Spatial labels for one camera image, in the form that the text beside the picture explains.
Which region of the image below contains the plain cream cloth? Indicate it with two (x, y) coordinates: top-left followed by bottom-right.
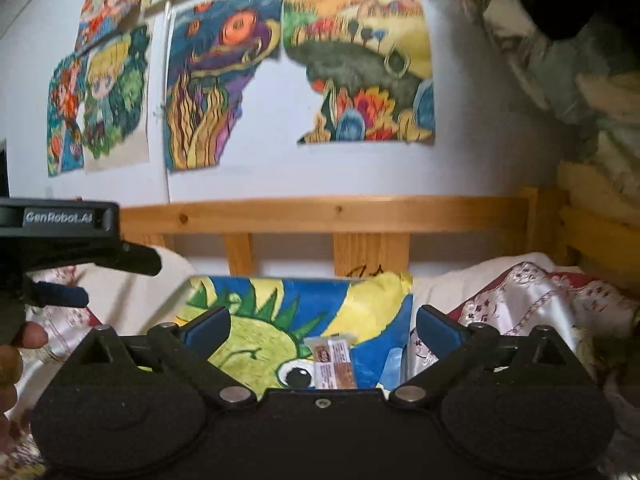
(75, 245), (202, 336)

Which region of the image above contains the clear cereal bar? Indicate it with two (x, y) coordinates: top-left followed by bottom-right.
(303, 336), (359, 391)

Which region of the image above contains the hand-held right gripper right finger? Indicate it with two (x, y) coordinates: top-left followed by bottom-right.
(387, 304), (583, 408)

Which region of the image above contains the orange-haired character poster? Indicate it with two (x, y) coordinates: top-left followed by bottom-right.
(46, 52), (87, 177)

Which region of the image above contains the colourful sea drawing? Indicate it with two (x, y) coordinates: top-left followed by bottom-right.
(164, 0), (285, 173)

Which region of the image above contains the red-haired character poster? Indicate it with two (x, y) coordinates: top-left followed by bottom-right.
(75, 0), (152, 53)

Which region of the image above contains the person's left hand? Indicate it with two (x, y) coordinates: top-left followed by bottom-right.
(0, 321), (49, 456)

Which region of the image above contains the dark patterned fuzzy cloth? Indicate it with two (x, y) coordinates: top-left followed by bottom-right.
(455, 0), (640, 201)

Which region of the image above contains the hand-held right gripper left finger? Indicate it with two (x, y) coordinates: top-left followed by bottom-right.
(60, 306), (258, 408)

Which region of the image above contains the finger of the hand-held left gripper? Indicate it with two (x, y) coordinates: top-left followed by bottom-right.
(95, 240), (162, 277)
(27, 280), (90, 309)

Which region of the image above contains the grey tray with colourful drawing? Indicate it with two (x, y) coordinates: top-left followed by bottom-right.
(172, 272), (416, 392)

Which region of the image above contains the colourful landscape drawing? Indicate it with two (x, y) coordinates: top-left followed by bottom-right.
(282, 0), (436, 147)

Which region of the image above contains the wooden bed frame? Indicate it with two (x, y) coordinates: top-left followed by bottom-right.
(119, 160), (640, 293)

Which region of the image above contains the floral satin bedspread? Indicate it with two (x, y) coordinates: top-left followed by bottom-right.
(0, 252), (640, 480)

